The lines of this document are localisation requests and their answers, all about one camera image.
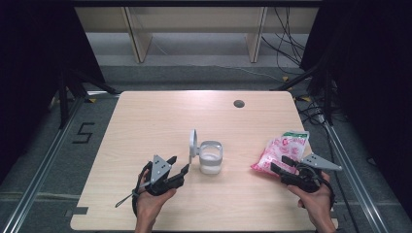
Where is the bundle of black cables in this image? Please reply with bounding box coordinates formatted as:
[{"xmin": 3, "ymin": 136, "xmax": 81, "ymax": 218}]
[{"xmin": 260, "ymin": 6, "xmax": 309, "ymax": 68}]

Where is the black metal stand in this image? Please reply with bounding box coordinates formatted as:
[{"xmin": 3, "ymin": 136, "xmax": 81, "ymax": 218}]
[
  {"xmin": 57, "ymin": 68, "xmax": 120, "ymax": 130},
  {"xmin": 274, "ymin": 60, "xmax": 335, "ymax": 126}
]

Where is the clear plastic bag pink print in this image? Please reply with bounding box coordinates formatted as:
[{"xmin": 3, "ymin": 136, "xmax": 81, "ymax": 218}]
[{"xmin": 250, "ymin": 130, "xmax": 311, "ymax": 178}]

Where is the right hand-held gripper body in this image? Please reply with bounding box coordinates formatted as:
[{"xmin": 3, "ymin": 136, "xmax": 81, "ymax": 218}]
[{"xmin": 280, "ymin": 152, "xmax": 343, "ymax": 194}]

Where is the person's left hand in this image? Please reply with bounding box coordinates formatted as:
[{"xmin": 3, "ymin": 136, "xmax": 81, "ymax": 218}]
[{"xmin": 136, "ymin": 169, "xmax": 178, "ymax": 225}]

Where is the thin black wrist strap loop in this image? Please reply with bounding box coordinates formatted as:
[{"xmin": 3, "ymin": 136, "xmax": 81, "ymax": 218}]
[{"xmin": 114, "ymin": 190, "xmax": 140, "ymax": 209}]

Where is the black frame bar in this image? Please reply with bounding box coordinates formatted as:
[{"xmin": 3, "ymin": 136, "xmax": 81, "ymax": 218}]
[{"xmin": 69, "ymin": 0, "xmax": 325, "ymax": 9}]

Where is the dark curtain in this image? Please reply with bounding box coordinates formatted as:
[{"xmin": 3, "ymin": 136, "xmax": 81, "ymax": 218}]
[
  {"xmin": 0, "ymin": 0, "xmax": 107, "ymax": 183},
  {"xmin": 299, "ymin": 0, "xmax": 412, "ymax": 213}
]

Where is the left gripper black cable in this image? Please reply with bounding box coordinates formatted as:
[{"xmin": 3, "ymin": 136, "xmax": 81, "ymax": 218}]
[{"xmin": 130, "ymin": 160, "xmax": 154, "ymax": 218}]

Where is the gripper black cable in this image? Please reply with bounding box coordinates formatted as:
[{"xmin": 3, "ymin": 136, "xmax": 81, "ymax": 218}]
[
  {"xmin": 323, "ymin": 179, "xmax": 337, "ymax": 210},
  {"xmin": 130, "ymin": 160, "xmax": 154, "ymax": 218}
]

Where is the metal floor rail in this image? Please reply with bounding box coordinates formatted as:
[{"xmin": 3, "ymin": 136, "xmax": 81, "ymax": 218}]
[
  {"xmin": 323, "ymin": 121, "xmax": 392, "ymax": 233},
  {"xmin": 0, "ymin": 96, "xmax": 86, "ymax": 233}
]

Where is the white hinged jar lid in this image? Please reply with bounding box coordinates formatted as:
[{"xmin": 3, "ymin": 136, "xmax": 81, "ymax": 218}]
[{"xmin": 189, "ymin": 128, "xmax": 200, "ymax": 165}]

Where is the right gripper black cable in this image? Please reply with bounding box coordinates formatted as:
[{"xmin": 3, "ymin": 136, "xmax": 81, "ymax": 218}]
[{"xmin": 323, "ymin": 179, "xmax": 337, "ymax": 210}]

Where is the person's right hand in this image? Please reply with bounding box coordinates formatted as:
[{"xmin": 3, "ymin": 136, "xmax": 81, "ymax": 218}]
[{"xmin": 287, "ymin": 172, "xmax": 336, "ymax": 229}]

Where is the tangle of black floor cables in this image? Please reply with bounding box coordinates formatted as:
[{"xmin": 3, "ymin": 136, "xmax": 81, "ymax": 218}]
[{"xmin": 296, "ymin": 100, "xmax": 326, "ymax": 126}]

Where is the light wooden shelf unit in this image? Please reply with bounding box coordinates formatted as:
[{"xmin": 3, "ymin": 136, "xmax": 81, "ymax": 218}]
[{"xmin": 74, "ymin": 6, "xmax": 321, "ymax": 64}]

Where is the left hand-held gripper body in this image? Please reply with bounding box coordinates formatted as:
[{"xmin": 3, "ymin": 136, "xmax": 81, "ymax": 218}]
[{"xmin": 140, "ymin": 154, "xmax": 186, "ymax": 197}]

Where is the clear glass jar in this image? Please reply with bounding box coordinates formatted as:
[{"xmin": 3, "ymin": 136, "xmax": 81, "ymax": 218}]
[{"xmin": 198, "ymin": 140, "xmax": 224, "ymax": 176}]

